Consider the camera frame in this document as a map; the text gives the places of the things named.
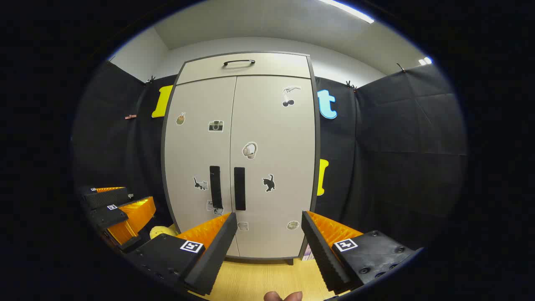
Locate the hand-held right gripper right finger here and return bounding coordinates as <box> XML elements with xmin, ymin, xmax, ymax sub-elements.
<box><xmin>301</xmin><ymin>210</ymin><xmax>423</xmax><ymax>294</ymax></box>

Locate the long ceiling strip light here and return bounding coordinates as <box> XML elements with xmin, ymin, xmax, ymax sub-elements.
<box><xmin>318</xmin><ymin>0</ymin><xmax>375</xmax><ymax>24</ymax></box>

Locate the black backdrop cloth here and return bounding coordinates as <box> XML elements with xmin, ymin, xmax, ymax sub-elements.
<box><xmin>71</xmin><ymin>60</ymin><xmax>468</xmax><ymax>251</ymax></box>

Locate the yellow plush toy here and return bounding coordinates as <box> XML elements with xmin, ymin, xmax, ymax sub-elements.
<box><xmin>150</xmin><ymin>226</ymin><xmax>179</xmax><ymax>240</ymax></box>

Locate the shoe cabinet door camera sticker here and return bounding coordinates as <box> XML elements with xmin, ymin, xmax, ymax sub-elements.
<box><xmin>164</xmin><ymin>77</ymin><xmax>237</xmax><ymax>258</ymax></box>

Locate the black vertical door handle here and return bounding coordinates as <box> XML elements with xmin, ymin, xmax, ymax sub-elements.
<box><xmin>209</xmin><ymin>166</ymin><xmax>223</xmax><ymax>209</ymax></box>
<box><xmin>234</xmin><ymin>167</ymin><xmax>246</xmax><ymax>211</ymax></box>

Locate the shoe cabinet door cherry sticker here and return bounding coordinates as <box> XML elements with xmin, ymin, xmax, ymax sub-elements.
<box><xmin>229</xmin><ymin>75</ymin><xmax>317</xmax><ymax>259</ymax></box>

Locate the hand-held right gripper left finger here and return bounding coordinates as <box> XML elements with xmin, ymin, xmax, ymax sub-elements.
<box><xmin>123</xmin><ymin>212</ymin><xmax>238</xmax><ymax>296</ymax></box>

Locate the grey double-door shoe cabinet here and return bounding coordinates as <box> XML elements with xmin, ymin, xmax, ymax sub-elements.
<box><xmin>161</xmin><ymin>51</ymin><xmax>321</xmax><ymax>266</ymax></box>

